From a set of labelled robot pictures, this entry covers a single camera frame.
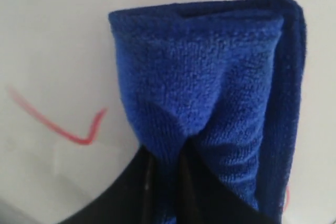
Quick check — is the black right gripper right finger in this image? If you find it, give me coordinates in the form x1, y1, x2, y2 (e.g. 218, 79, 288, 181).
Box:
175, 140, 281, 224

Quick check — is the white board with aluminium frame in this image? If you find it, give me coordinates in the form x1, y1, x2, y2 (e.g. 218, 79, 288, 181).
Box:
1, 0, 335, 223

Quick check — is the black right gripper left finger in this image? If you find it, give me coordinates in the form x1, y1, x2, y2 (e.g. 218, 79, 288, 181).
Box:
61, 146, 156, 224

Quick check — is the blue microfiber cloth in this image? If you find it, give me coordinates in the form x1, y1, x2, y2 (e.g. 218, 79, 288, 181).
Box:
109, 0, 306, 223

